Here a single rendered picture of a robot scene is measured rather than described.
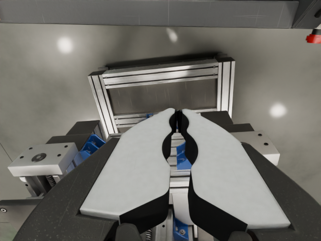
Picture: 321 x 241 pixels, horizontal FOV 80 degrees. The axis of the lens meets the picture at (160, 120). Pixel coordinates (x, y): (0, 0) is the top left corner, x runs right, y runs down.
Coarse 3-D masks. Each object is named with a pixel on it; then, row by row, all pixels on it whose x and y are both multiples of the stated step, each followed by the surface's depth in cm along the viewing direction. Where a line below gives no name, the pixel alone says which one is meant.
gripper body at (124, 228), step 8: (120, 224) 5; (128, 224) 5; (120, 232) 5; (128, 232) 5; (136, 232) 5; (232, 232) 5; (240, 232) 5; (120, 240) 5; (128, 240) 5; (136, 240) 5; (232, 240) 5; (240, 240) 5; (248, 240) 5
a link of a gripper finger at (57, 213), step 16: (112, 144) 9; (96, 160) 8; (64, 176) 7; (80, 176) 7; (96, 176) 7; (48, 192) 6; (64, 192) 6; (80, 192) 6; (48, 208) 6; (64, 208) 6; (32, 224) 5; (48, 224) 5; (64, 224) 5; (80, 224) 5; (96, 224) 5; (112, 224) 5; (16, 240) 5; (32, 240) 5; (48, 240) 5; (64, 240) 5; (80, 240) 5; (96, 240) 5; (112, 240) 6
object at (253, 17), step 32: (0, 0) 33; (32, 0) 33; (64, 0) 32; (96, 0) 32; (128, 0) 32; (160, 0) 31; (192, 0) 31; (224, 0) 31; (256, 0) 31; (288, 0) 30
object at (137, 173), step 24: (144, 120) 11; (168, 120) 11; (120, 144) 9; (144, 144) 9; (168, 144) 10; (120, 168) 7; (144, 168) 7; (168, 168) 7; (96, 192) 6; (120, 192) 6; (144, 192) 6; (168, 192) 7; (96, 216) 6; (120, 216) 6; (144, 216) 6
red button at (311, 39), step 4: (312, 32) 45; (316, 32) 45; (320, 32) 44; (308, 36) 46; (312, 36) 45; (316, 36) 45; (320, 36) 44; (308, 40) 46; (312, 40) 45; (316, 40) 45; (320, 40) 44
